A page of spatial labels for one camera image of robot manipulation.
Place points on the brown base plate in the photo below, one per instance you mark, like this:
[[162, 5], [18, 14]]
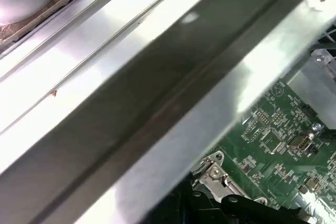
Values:
[[44, 16]]

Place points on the silver drive cage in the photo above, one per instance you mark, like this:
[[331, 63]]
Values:
[[325, 61]]

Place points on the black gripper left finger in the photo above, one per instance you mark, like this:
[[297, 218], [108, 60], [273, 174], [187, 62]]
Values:
[[194, 208]]

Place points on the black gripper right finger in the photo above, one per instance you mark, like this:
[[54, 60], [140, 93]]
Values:
[[257, 213]]

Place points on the open PC case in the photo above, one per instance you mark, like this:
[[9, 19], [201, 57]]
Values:
[[157, 77]]

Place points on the green motherboard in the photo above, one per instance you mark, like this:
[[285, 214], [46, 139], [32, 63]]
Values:
[[275, 134]]

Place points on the CPU socket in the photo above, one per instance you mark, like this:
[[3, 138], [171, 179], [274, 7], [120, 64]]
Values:
[[223, 184]]

